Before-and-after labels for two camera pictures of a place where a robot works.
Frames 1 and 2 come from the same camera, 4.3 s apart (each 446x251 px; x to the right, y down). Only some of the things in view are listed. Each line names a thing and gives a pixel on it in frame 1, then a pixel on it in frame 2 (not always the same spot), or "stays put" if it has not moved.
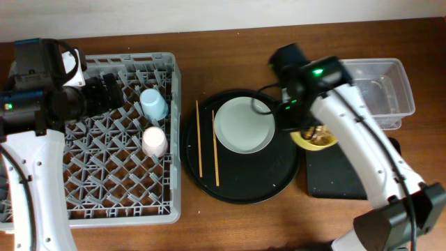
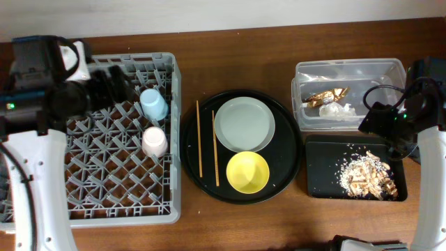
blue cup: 152,104 stays put
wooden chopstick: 214,148 stays put
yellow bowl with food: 324,137 → 247,172
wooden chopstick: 198,137 stays put
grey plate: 240,129 stays put
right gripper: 290,120 → 373,118
